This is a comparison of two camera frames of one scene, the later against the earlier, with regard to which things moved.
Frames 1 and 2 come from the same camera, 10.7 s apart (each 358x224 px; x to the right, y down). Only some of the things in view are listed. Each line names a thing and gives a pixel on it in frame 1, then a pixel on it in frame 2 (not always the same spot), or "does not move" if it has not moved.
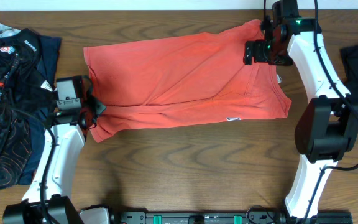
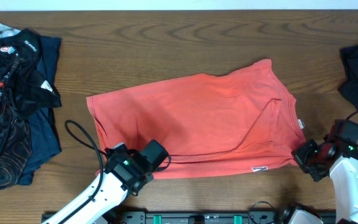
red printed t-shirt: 197,76 to 242,121
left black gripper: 95,107 to 117,149
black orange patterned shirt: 14,84 does not move
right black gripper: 258,56 to 300,152
